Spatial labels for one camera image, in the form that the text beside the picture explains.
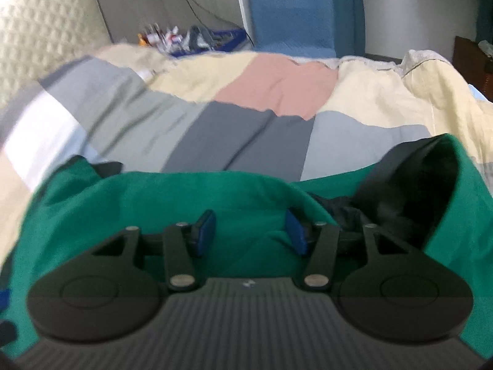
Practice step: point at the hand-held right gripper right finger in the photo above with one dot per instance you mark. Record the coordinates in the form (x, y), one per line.
(296, 233)

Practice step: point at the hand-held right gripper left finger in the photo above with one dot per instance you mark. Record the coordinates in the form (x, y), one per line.
(204, 235)

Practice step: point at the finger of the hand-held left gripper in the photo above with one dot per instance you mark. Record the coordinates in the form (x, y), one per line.
(3, 301)

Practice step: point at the green hoodie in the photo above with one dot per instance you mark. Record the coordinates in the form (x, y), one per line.
(231, 196)

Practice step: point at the patchwork blanket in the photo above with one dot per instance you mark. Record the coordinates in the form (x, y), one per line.
(250, 96)

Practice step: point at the blue tray of bottles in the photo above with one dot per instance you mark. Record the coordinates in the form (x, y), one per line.
(200, 38)

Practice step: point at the blue folding floor chair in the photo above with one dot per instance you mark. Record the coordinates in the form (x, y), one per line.
(292, 11)

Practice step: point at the blue curtain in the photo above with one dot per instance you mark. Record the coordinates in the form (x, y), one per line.
(350, 7)

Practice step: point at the brown wooden box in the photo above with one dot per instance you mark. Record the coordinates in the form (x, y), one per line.
(472, 65)

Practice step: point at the cream quilted headboard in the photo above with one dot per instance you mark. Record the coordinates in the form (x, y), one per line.
(42, 27)

